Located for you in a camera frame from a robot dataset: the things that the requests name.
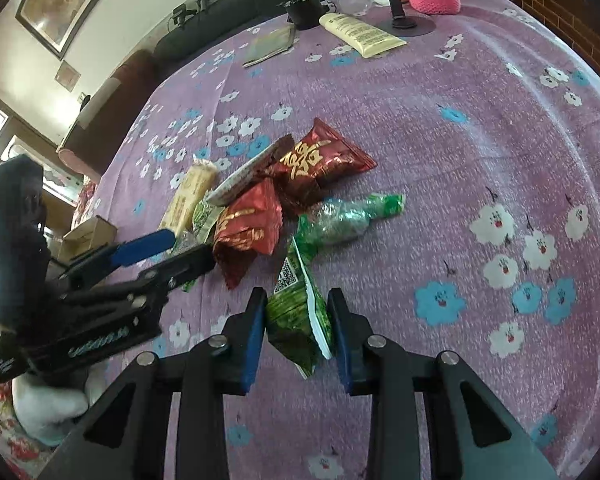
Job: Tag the dark red snack packet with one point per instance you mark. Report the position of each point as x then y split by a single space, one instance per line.
322 157

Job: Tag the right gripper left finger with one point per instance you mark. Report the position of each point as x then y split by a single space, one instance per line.
124 435

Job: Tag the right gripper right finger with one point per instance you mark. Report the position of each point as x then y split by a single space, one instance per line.
471 435

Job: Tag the purple floral tablecloth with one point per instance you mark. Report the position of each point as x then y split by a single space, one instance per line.
490 128

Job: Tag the left white-gloved hand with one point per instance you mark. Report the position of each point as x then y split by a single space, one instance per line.
46 413

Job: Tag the bright red snack packet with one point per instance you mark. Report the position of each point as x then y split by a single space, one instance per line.
250 226

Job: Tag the clear green candy packet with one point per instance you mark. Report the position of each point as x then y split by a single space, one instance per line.
338 221

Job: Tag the small green wrapped candy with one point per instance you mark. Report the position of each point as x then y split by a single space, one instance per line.
193 226

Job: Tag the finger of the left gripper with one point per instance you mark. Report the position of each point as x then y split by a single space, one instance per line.
180 269
142 248

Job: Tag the small black pot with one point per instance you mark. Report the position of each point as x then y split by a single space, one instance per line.
305 14

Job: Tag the yellow wafer packet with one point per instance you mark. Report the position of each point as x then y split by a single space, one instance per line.
190 188

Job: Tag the black sofa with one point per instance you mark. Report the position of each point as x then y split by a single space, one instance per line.
221 20

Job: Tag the brown armchair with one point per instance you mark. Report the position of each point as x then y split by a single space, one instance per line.
104 121

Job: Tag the cardboard box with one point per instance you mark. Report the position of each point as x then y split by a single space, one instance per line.
90 234

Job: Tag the white striped snack bar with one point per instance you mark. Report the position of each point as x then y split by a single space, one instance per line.
241 179

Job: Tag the green snack packet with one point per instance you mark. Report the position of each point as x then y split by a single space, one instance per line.
297 322

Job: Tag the olive green booklet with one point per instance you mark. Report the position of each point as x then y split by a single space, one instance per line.
269 46

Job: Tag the cream lotion tube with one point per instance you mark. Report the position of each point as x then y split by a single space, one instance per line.
367 39

